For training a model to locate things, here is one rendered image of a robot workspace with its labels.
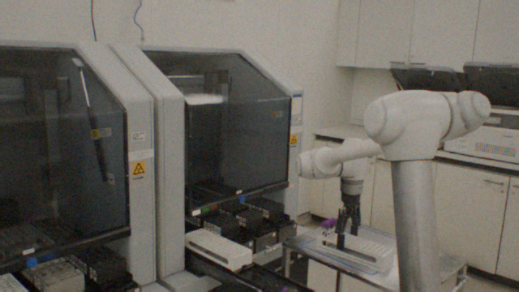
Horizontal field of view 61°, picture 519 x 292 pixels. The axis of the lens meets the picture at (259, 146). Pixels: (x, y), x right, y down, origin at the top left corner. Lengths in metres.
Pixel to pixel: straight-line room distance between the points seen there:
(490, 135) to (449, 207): 0.62
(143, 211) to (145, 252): 0.16
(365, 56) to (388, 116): 3.14
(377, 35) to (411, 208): 3.14
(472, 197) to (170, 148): 2.53
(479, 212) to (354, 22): 1.96
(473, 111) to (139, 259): 1.20
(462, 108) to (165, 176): 1.02
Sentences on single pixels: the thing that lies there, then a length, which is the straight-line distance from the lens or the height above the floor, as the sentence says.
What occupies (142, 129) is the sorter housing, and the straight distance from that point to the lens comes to 1.58.
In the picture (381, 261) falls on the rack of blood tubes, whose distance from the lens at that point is 1.75.
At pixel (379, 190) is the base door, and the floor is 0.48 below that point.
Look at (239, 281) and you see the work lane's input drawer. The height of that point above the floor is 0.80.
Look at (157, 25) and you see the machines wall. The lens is 2.94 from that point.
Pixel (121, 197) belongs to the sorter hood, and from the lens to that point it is 1.58.
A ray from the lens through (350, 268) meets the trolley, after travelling 1.76.
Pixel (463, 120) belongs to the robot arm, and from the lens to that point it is 1.24.
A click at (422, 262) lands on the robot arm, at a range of 1.19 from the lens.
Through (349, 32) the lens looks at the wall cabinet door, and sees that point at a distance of 4.34.
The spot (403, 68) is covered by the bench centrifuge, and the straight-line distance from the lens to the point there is 3.90.
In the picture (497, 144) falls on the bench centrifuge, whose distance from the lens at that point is 3.55.
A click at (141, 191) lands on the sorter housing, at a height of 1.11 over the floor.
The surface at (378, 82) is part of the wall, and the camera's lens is 4.56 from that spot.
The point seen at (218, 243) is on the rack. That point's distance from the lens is 1.79.
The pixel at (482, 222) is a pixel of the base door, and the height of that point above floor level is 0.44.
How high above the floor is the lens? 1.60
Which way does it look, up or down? 12 degrees down
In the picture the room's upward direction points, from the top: 2 degrees clockwise
